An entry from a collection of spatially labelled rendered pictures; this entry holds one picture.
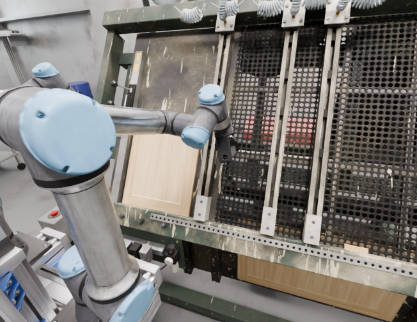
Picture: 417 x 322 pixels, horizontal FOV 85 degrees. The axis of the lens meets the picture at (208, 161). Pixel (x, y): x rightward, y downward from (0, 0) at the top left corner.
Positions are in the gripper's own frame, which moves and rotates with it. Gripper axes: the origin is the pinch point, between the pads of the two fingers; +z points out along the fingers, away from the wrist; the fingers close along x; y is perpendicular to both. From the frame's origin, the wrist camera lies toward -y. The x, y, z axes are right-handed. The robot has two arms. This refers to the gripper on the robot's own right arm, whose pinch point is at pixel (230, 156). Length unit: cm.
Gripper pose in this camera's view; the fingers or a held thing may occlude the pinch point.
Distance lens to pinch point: 96.3
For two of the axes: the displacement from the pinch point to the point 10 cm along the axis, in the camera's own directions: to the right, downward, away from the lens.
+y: -0.7, -8.6, 5.1
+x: -9.7, 1.8, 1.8
